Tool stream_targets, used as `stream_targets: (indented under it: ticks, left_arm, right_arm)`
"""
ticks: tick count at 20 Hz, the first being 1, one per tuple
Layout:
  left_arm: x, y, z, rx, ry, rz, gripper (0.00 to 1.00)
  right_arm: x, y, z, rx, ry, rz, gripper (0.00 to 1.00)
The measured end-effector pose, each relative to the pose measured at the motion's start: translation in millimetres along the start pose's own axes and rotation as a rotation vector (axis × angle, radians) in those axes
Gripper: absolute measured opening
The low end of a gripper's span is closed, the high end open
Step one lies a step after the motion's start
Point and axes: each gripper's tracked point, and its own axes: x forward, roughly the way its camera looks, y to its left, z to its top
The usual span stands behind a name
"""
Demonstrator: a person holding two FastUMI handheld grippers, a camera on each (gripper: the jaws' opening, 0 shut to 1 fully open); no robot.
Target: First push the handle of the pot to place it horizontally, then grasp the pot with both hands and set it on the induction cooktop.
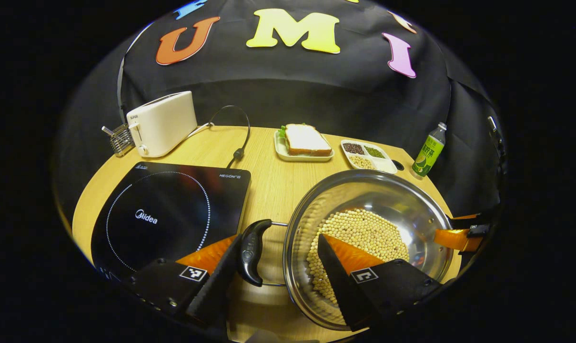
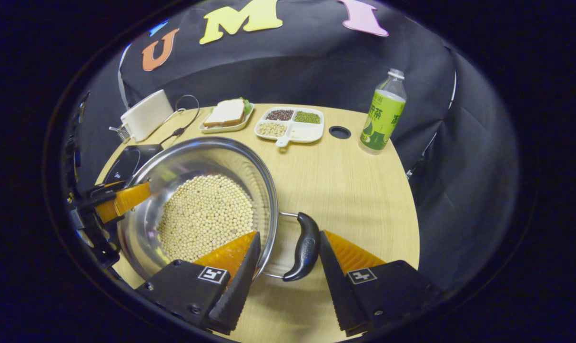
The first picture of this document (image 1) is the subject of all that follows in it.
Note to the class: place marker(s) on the white divided bean dish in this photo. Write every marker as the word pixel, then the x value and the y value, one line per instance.
pixel 385 165

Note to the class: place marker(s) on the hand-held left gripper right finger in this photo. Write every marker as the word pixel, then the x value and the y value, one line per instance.
pixel 340 286

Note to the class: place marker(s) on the green drink bottle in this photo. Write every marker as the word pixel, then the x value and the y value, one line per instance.
pixel 428 155

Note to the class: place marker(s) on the stainless steel pot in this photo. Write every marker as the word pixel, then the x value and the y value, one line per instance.
pixel 392 200

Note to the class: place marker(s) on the white rectangular plate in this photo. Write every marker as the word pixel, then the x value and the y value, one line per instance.
pixel 280 151

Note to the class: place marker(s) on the metal utensil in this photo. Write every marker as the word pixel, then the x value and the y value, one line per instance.
pixel 108 130

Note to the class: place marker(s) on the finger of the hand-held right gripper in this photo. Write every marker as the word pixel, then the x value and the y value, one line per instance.
pixel 471 219
pixel 452 239

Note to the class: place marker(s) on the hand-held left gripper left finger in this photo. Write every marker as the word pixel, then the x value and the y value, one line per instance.
pixel 216 295

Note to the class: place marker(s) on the pile of soybeans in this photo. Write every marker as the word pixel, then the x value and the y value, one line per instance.
pixel 364 228

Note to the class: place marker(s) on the white toaster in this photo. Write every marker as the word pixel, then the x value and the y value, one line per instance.
pixel 166 121

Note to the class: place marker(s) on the black induction cooktop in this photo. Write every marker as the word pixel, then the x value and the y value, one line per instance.
pixel 173 200

